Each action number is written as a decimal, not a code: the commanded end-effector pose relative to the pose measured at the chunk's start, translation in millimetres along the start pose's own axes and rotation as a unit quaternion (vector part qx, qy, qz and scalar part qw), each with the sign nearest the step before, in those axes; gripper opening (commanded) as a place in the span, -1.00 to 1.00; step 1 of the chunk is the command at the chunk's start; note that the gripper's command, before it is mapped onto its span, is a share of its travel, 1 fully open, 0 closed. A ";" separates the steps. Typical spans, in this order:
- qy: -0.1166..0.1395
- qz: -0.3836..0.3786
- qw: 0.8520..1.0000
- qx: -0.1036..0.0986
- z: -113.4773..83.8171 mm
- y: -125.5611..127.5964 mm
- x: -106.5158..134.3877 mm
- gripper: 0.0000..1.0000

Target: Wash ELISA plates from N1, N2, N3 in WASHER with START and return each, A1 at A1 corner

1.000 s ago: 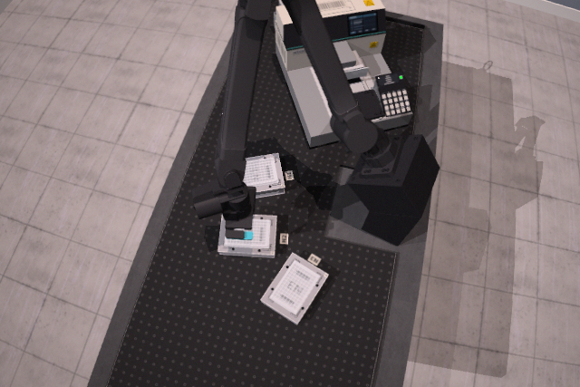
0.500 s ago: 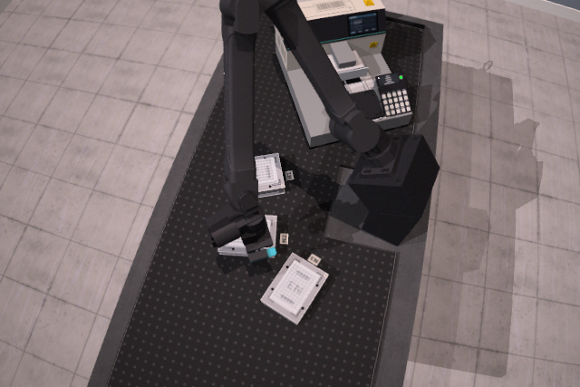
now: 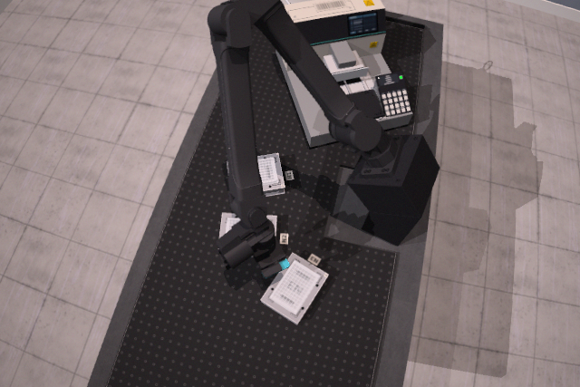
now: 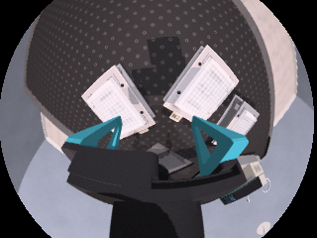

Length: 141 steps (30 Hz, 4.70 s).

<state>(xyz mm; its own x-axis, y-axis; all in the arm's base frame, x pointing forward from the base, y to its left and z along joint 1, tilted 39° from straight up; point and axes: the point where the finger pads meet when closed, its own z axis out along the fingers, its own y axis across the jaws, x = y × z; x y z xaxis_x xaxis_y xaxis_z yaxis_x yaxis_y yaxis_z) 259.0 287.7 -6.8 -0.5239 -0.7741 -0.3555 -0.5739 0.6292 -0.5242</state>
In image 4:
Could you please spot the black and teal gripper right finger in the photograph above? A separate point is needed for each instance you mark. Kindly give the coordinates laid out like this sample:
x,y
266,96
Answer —
x,y
230,144

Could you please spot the white multi-well plate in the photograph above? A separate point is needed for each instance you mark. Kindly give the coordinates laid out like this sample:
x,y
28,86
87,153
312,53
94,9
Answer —
x,y
244,123
221,82
123,106

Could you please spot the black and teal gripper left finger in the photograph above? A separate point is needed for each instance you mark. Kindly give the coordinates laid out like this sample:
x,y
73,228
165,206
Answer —
x,y
90,136

